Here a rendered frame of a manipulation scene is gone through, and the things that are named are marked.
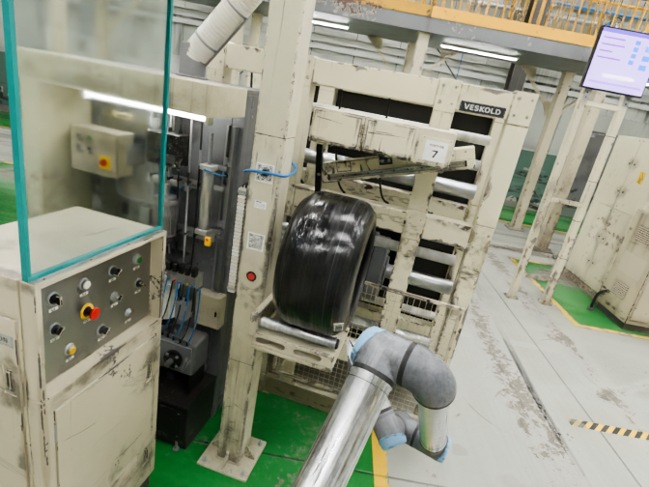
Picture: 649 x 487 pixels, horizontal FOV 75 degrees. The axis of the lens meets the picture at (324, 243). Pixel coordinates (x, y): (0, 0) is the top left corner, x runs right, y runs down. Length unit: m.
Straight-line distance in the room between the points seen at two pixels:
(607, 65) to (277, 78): 3.95
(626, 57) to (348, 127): 3.75
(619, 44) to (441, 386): 4.43
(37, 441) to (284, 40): 1.50
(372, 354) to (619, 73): 4.44
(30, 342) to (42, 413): 0.23
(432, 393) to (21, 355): 1.09
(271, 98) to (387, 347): 1.01
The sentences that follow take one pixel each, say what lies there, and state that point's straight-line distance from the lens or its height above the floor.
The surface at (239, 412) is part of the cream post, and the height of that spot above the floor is 0.34.
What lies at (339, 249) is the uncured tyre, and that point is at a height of 1.34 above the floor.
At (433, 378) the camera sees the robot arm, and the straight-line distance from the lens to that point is 1.10.
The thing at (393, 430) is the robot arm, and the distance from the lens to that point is 1.54.
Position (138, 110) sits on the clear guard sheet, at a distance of 1.47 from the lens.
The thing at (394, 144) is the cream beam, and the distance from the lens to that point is 1.81.
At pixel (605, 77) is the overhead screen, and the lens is 5.12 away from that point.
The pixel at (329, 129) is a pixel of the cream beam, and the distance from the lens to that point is 1.86.
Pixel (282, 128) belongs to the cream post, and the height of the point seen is 1.69.
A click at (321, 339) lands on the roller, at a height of 0.91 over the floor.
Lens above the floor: 1.85
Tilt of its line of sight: 19 degrees down
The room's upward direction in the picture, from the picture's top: 11 degrees clockwise
